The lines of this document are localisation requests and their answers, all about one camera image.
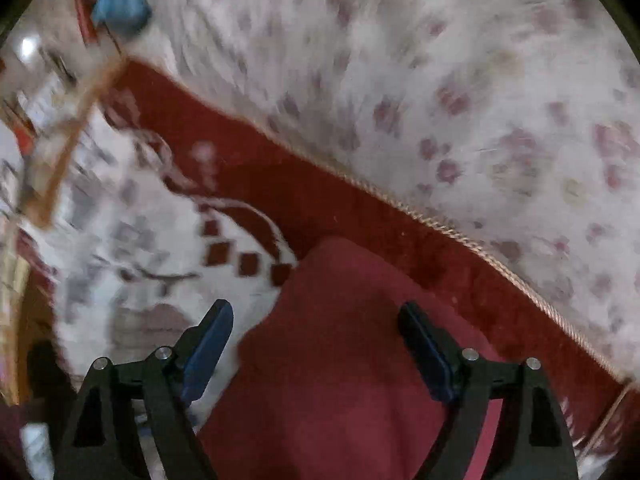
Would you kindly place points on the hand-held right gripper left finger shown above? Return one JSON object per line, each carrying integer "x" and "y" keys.
{"x": 207, "y": 355}

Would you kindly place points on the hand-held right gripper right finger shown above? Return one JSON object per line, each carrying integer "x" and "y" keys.
{"x": 430, "y": 355}

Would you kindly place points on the maroon small garment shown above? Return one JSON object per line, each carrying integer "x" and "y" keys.
{"x": 340, "y": 360}

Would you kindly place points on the white floral blanket red border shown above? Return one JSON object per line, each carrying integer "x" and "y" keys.
{"x": 350, "y": 200}

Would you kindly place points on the floral print bedsheet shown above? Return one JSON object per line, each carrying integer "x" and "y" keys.
{"x": 425, "y": 85}

